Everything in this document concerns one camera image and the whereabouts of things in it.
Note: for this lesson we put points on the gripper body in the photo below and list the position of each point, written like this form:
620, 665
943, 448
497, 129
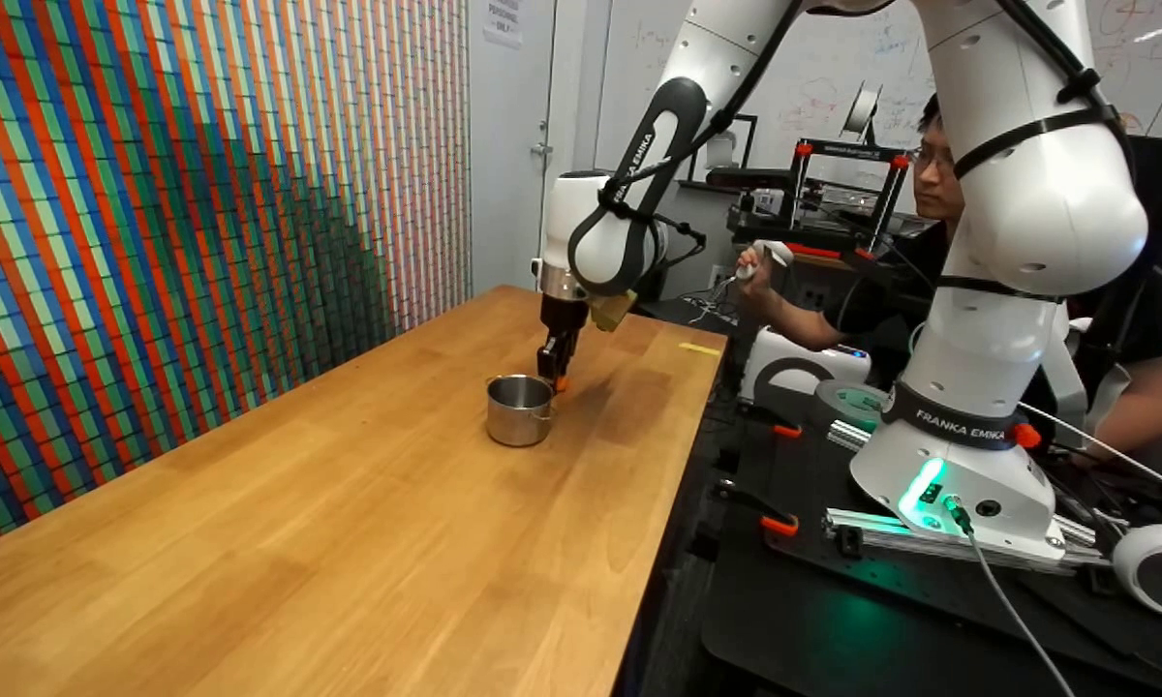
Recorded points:
564, 314

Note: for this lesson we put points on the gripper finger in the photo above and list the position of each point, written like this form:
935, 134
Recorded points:
546, 362
568, 350

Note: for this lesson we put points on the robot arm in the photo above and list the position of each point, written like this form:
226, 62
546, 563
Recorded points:
1022, 194

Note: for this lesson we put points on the small steel pot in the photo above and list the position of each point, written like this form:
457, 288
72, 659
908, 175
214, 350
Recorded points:
519, 414

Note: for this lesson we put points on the strip of yellow tape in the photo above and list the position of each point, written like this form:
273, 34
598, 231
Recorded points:
700, 348

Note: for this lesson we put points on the grey door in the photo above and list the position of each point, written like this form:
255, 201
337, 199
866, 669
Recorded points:
508, 155

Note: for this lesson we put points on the black and orange clamp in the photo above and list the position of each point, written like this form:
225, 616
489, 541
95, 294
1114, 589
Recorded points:
757, 508
773, 422

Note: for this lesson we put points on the white headset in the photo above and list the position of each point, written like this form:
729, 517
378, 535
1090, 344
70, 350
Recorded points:
804, 363

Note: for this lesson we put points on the roll of grey tape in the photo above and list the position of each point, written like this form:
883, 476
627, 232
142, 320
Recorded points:
850, 402

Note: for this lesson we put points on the black and red 3D printer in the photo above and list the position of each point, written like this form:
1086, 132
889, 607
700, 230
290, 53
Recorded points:
833, 208

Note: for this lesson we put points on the paper sign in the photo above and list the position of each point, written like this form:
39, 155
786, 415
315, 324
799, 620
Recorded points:
503, 21

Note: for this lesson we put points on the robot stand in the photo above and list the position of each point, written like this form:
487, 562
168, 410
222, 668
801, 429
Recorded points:
833, 620

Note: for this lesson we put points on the person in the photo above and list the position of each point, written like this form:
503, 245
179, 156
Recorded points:
1147, 329

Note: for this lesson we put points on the black picture frame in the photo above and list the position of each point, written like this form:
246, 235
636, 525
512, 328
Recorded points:
741, 145

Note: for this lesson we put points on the aluminium rail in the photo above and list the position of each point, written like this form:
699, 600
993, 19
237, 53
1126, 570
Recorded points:
871, 530

